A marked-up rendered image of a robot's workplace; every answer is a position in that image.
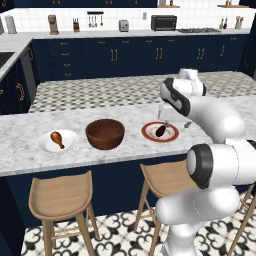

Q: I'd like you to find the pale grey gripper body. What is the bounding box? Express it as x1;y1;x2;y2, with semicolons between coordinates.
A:
157;102;179;122

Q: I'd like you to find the dark purple eggplant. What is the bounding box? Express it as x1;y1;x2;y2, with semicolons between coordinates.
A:
154;121;172;138

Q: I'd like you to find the brown wooden bowl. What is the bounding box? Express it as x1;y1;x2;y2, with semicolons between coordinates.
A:
84;118;126;151

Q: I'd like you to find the brown chicken drumstick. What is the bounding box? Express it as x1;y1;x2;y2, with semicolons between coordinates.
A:
49;131;66;150

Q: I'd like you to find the red rimmed plate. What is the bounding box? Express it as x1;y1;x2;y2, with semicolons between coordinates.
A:
140;121;180;144

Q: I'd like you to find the wooden bar stool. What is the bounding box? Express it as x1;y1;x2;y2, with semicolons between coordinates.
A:
133;159;201;256
228;183;256;256
28;170;101;256

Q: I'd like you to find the navy base cupboard run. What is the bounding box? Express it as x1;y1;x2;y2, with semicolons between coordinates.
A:
30;33;251;83

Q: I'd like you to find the black hob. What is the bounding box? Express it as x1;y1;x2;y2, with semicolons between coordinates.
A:
176;27;223;35

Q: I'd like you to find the black toaster oven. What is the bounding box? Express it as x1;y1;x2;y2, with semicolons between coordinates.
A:
150;14;178;32

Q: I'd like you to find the navy island base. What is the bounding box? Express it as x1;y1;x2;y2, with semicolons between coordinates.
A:
0;153;189;256

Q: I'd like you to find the silver toaster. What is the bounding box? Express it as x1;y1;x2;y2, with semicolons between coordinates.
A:
118;19;130;33

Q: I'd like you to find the white plate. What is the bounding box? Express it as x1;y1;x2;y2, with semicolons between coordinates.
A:
36;129;80;154

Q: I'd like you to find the pot with kitchen tools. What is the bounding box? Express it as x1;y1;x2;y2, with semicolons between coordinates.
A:
234;15;245;30

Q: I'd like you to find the knife block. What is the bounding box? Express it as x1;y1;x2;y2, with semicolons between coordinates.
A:
72;17;81;34

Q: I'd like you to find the grey dishwasher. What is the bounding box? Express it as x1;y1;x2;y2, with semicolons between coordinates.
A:
19;46;38;105

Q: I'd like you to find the navy side cupboard run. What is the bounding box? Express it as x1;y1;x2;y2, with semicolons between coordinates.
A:
0;58;33;116

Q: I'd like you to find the dark sink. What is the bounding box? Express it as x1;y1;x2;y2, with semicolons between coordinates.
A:
0;50;16;70

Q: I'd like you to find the white paper towel roll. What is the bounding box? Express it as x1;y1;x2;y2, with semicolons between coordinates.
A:
4;14;18;35

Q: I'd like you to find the wooden wall shelf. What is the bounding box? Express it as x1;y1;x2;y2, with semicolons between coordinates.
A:
156;0;181;9
216;0;250;9

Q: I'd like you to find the rail with hanging tools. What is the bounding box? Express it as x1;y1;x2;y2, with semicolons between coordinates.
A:
86;10;105;29

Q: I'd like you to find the navy wall cupboard run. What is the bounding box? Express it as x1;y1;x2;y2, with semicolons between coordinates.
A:
0;0;158;14

